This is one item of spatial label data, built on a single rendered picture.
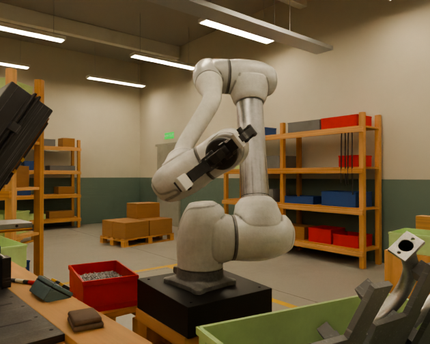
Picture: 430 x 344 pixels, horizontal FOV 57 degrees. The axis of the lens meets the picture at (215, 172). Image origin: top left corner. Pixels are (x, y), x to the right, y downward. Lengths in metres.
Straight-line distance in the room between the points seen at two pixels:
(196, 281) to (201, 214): 0.21
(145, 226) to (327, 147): 3.64
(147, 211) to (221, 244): 6.97
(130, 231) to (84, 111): 4.77
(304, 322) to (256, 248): 0.30
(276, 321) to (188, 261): 0.37
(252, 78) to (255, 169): 0.35
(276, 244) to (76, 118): 10.16
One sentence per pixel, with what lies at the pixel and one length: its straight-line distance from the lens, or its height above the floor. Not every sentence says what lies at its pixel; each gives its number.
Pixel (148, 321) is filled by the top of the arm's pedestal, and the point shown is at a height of 0.83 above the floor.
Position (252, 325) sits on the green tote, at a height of 0.94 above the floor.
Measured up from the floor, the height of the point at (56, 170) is 1.43.
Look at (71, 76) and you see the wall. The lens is 11.41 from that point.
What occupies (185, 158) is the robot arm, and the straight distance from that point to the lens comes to 1.05.
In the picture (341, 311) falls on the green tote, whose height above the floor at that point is 0.93.
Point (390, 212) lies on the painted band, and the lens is 6.42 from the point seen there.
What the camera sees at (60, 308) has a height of 0.90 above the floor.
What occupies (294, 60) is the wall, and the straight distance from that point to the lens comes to 7.68.
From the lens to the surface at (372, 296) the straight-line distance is 0.72.
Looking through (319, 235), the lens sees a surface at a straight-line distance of 6.44.
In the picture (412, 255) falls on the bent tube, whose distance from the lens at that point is 0.84.
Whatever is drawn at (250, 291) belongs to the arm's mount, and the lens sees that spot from 1.33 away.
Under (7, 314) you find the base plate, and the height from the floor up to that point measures 0.90.
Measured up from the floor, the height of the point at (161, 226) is 0.31.
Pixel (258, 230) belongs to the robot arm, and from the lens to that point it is 1.31.
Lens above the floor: 1.31
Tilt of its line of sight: 1 degrees up
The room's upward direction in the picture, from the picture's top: straight up
